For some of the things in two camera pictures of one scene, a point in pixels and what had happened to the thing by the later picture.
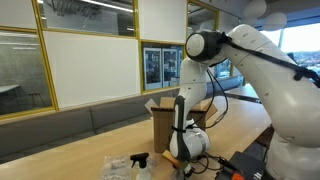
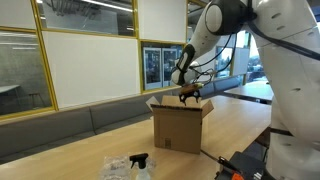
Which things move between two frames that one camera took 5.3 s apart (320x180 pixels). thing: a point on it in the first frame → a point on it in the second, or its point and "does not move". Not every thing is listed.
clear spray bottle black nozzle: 141,158 does not move
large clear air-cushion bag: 119,167 does not move
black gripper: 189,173 → 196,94
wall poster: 153,68 does not move
